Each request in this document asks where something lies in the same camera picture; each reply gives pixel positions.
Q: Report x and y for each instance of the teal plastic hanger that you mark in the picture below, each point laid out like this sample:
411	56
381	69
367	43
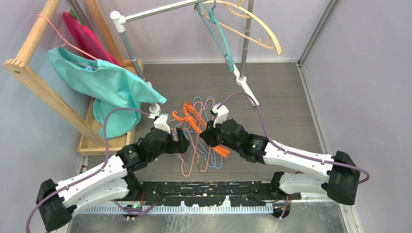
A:
209	18

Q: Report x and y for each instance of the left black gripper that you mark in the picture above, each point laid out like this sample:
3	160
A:
182	143

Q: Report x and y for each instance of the orange plastic hanger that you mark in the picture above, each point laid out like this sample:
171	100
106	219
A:
199	125
183	117

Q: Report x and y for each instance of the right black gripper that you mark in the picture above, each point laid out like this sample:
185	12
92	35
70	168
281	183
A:
205	134

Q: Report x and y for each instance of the pink wire hanger on rack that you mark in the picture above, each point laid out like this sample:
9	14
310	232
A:
65	41

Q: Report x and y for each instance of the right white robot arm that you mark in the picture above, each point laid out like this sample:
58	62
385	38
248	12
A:
333	175

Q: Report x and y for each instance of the wooden clothes rack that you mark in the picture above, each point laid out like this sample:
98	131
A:
20	69

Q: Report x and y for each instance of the magenta garment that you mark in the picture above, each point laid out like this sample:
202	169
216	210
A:
87	40

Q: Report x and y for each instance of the teal shirt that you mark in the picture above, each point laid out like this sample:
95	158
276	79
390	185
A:
118	93

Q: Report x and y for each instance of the wooden tray base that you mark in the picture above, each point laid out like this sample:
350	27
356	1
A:
87	147

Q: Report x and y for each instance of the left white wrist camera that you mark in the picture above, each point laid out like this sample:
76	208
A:
161	122

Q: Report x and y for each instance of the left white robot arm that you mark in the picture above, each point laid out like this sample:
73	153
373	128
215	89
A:
59	202

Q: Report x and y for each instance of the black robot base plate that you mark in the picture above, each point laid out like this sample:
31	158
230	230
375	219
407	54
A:
200	197

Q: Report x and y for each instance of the metal clothes rack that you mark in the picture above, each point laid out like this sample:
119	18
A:
120	20

